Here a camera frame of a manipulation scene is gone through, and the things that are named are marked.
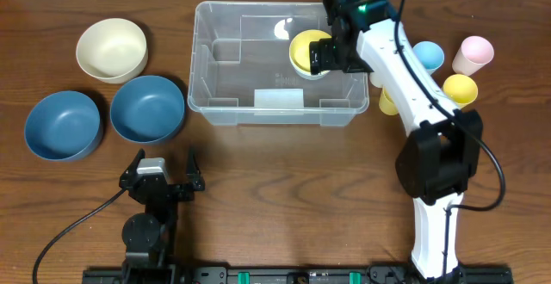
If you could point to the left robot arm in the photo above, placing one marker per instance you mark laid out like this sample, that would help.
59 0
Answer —
149 236

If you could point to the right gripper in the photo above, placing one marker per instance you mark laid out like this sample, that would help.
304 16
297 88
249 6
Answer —
321 56

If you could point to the clear plastic storage container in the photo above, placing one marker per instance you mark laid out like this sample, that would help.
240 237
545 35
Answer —
241 73

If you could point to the blue bowl near container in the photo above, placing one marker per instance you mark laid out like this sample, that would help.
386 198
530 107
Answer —
148 110

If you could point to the yellow cup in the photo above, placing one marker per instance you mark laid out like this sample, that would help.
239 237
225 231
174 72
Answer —
386 104
462 89

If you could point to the cream cup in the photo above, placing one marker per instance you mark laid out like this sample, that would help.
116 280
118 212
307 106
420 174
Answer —
376 79

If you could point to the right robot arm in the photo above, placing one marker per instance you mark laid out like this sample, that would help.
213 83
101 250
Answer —
442 144

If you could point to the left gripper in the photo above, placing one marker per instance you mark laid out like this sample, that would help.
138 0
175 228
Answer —
173 189

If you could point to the cream large bowl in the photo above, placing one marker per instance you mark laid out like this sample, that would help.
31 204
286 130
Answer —
112 51

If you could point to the pink cup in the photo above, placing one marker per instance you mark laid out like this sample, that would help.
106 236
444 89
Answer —
474 53

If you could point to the light blue cup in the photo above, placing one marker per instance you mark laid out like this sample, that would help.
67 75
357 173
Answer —
430 54

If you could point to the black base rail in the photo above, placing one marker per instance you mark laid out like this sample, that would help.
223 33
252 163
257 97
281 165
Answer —
382 274

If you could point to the yellow small bowl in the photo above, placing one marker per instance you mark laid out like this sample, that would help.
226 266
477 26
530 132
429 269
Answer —
299 47

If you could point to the cream small bowl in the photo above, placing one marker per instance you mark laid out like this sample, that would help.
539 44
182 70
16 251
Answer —
306 74

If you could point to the blue bowl far left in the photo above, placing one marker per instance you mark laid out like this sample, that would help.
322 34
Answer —
64 126

